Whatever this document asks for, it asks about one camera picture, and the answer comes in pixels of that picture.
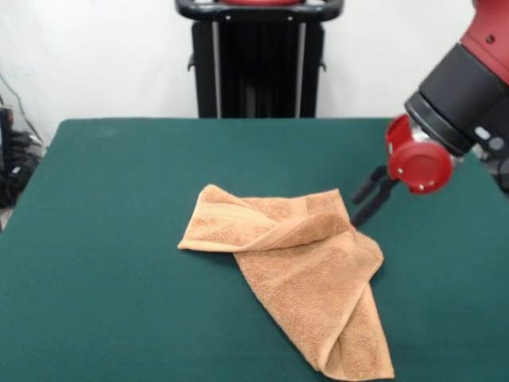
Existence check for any dark green table cloth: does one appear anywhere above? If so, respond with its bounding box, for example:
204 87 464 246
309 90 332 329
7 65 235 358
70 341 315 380
0 116 509 382

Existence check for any grey chair base leg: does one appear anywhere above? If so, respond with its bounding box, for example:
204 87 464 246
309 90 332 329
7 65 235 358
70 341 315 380
475 149 509 197

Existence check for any black equipment pile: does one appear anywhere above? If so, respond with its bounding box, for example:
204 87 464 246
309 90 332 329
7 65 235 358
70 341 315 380
0 105 45 209

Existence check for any tan terry towel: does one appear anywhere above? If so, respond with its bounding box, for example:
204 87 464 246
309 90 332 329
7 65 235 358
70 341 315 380
177 183 395 381

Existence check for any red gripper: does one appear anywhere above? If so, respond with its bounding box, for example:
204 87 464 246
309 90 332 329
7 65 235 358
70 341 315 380
348 114 454 229

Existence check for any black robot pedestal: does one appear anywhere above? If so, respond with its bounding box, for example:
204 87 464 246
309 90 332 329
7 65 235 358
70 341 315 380
173 0 345 119

